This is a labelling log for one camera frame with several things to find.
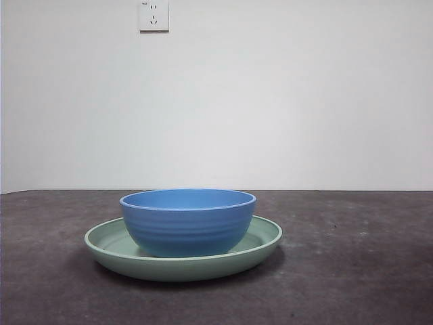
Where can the blue ribbed bowl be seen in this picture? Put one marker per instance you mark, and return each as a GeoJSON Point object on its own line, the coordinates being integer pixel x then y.
{"type": "Point", "coordinates": [186, 230]}

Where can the green round plate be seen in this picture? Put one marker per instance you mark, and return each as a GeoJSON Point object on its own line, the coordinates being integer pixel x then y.
{"type": "Point", "coordinates": [182, 271]}

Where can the white wall socket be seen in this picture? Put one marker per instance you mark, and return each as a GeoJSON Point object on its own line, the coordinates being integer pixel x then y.
{"type": "Point", "coordinates": [154, 20]}

